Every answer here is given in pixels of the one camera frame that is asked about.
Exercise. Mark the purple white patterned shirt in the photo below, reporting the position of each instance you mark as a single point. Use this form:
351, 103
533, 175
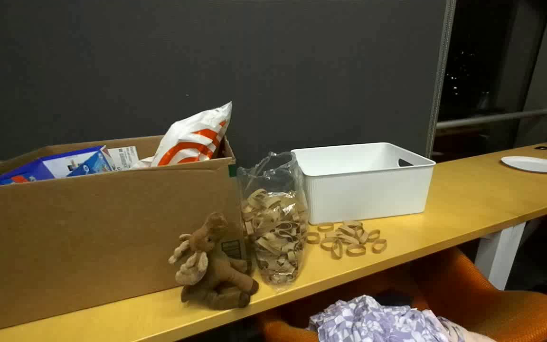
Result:
364, 319

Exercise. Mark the white plastic basket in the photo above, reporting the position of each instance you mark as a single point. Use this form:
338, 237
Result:
363, 180

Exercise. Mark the orange fabric chair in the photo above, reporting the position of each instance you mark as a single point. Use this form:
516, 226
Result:
446, 283

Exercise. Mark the white orange plastic bag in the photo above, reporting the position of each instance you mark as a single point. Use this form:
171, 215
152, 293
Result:
193, 137

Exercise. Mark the brown moose plush toy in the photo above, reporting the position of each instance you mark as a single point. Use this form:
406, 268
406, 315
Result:
205, 272

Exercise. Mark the large cardboard box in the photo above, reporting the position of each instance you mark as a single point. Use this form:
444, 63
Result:
80, 241

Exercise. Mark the blue white carton box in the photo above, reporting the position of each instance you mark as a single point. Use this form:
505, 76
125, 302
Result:
59, 165

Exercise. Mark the white table leg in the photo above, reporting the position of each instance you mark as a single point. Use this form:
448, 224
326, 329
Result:
495, 255

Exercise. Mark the white round plate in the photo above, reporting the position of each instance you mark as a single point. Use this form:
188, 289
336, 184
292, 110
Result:
526, 163

